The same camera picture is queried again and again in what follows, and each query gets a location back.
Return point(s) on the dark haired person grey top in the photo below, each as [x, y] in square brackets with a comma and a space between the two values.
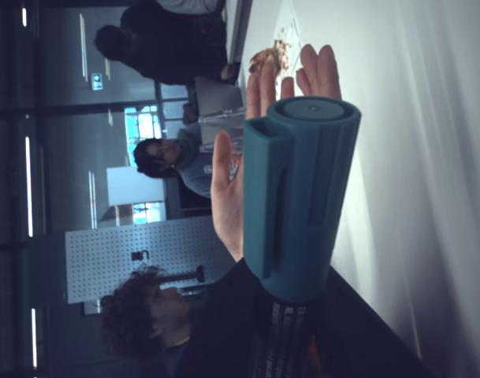
[161, 157]

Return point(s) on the brown food scraps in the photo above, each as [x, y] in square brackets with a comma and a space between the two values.
[269, 59]

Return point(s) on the person in black clothes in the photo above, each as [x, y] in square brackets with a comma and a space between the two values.
[172, 43]

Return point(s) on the green exit sign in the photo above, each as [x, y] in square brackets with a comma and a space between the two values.
[97, 82]

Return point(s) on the grey perforated pegboard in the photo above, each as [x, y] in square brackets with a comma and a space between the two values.
[105, 256]

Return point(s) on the person's left hand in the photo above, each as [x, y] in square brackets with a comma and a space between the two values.
[228, 204]

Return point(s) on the curly haired person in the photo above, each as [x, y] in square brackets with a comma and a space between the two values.
[141, 315]

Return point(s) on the person's right hand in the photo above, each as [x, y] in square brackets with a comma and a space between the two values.
[322, 75]

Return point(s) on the green capped black marker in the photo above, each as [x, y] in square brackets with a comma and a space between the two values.
[302, 197]

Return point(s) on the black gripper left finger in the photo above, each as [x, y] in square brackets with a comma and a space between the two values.
[224, 334]

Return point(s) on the grey laptop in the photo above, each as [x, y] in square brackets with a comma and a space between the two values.
[218, 96]

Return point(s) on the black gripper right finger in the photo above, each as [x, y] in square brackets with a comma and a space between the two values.
[354, 342]

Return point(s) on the white board panel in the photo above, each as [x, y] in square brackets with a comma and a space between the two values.
[133, 187]

